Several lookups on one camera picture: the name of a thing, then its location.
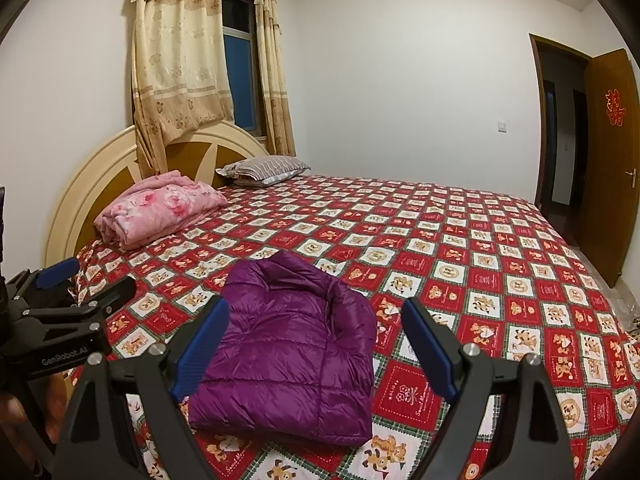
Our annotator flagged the red paper door decoration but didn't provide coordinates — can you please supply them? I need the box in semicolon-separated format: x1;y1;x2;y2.
604;89;626;127

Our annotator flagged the window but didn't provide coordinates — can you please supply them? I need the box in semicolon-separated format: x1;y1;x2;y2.
220;0;271;138

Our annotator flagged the red checkered bear bedspread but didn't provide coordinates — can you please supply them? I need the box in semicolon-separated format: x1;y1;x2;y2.
65;175;636;480

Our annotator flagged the cream and brown headboard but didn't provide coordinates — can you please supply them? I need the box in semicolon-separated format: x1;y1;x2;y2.
45;121;271;266

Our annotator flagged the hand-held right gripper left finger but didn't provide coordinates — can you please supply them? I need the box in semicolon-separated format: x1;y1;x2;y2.
52;296;231;480

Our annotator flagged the striped pillow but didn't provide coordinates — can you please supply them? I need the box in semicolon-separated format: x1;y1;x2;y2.
216;156;311;188

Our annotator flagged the purple hooded down jacket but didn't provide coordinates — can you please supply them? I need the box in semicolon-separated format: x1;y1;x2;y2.
187;251;376;447

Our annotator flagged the person's left hand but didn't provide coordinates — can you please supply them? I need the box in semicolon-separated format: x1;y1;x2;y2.
0;380;56;466

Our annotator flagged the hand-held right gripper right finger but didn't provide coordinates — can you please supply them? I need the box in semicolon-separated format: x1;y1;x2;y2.
401;297;573;480

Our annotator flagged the pink floral folded blanket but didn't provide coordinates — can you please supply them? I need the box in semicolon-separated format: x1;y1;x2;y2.
94;170;230;250

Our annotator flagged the brown wooden door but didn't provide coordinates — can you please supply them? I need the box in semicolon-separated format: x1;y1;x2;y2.
582;49;640;288

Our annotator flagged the wide beige patterned curtain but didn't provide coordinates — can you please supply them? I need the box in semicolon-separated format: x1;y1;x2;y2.
130;0;236;176

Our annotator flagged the dark wooden door frame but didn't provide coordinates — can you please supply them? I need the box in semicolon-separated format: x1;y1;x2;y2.
529;33;596;211

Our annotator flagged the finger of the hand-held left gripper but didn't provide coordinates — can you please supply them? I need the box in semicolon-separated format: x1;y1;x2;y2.
7;257;81;306
20;277;137;333

